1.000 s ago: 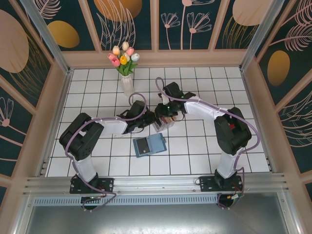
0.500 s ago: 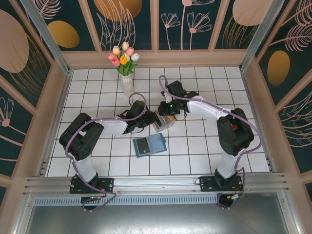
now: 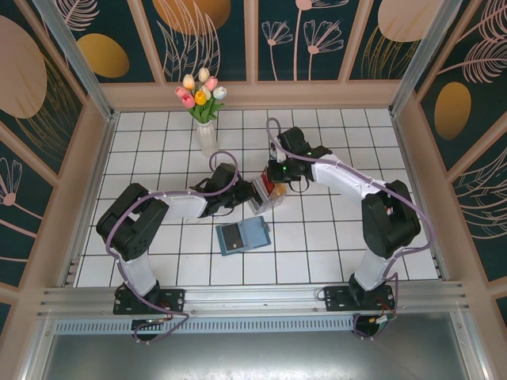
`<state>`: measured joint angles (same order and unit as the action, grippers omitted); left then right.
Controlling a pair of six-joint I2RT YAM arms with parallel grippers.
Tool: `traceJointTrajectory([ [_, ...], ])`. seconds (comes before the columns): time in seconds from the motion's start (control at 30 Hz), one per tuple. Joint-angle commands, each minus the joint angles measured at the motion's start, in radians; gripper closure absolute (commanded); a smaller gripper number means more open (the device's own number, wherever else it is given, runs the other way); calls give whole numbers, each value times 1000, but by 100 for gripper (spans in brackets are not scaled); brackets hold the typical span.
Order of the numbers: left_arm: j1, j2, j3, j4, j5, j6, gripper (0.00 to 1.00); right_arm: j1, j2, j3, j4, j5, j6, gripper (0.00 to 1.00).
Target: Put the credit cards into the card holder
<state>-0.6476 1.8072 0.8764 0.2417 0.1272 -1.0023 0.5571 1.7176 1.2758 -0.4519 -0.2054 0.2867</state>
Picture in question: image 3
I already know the clear acrylic card box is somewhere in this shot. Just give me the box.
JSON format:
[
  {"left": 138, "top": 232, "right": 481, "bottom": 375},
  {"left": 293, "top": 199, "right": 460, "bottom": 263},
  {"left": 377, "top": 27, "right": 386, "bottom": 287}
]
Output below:
[{"left": 247, "top": 176, "right": 288, "bottom": 217}]

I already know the black credit card with chip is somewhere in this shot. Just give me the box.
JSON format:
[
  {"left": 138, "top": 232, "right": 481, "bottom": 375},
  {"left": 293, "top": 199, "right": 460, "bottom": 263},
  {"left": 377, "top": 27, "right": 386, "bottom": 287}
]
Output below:
[{"left": 220, "top": 223, "right": 246, "bottom": 253}]

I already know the blue card holder with sleeves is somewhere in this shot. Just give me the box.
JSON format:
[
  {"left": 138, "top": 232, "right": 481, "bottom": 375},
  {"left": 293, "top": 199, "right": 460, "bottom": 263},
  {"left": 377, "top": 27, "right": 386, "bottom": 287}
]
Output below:
[{"left": 215, "top": 217, "right": 273, "bottom": 257}]

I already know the white ribbed vase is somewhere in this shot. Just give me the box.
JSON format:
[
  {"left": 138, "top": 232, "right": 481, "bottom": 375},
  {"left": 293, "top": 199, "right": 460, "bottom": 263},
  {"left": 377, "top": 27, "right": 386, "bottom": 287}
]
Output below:
[{"left": 196, "top": 120, "right": 219, "bottom": 158}]

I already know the colourful tulip bouquet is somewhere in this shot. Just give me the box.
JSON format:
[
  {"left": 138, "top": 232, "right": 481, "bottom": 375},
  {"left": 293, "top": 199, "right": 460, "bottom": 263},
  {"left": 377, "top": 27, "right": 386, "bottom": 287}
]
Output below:
[{"left": 174, "top": 66, "right": 228, "bottom": 124}]

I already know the grey metal sheet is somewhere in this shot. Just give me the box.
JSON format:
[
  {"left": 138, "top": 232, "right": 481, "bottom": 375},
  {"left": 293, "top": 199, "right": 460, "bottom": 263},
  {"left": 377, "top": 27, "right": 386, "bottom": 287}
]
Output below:
[{"left": 23, "top": 332, "right": 488, "bottom": 380}]

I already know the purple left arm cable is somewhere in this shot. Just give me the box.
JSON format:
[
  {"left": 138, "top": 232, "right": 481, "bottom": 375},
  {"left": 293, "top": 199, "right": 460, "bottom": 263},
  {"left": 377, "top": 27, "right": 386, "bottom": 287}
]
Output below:
[{"left": 105, "top": 150, "right": 241, "bottom": 346}]

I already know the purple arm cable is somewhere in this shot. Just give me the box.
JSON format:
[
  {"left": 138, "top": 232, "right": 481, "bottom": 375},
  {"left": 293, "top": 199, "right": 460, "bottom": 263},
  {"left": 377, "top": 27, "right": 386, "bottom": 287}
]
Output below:
[
  {"left": 265, "top": 116, "right": 439, "bottom": 341},
  {"left": 105, "top": 150, "right": 241, "bottom": 346}
]

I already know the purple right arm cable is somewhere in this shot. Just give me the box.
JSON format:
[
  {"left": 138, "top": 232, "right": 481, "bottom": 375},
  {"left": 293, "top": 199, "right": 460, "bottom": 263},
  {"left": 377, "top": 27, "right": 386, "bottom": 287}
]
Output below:
[{"left": 265, "top": 116, "right": 439, "bottom": 341}]

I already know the wide aluminium base rail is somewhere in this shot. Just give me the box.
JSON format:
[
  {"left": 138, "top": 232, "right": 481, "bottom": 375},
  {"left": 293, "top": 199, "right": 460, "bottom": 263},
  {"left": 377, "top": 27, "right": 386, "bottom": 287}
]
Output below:
[{"left": 37, "top": 279, "right": 471, "bottom": 322}]

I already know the aluminium side rail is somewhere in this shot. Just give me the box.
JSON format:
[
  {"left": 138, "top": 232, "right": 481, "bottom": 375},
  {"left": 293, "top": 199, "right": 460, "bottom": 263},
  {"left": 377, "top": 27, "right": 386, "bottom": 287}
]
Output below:
[{"left": 390, "top": 110, "right": 448, "bottom": 281}]

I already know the perforated metal cable tray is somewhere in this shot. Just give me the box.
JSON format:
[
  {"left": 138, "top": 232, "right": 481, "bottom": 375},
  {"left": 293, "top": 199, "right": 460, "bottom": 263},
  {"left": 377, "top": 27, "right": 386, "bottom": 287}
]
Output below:
[{"left": 53, "top": 318, "right": 357, "bottom": 336}]

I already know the aluminium frame post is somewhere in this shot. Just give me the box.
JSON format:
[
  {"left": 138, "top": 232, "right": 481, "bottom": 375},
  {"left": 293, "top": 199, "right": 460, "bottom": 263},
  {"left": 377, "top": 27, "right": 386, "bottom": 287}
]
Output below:
[
  {"left": 33, "top": 0, "right": 116, "bottom": 120},
  {"left": 389, "top": 0, "right": 465, "bottom": 118}
]

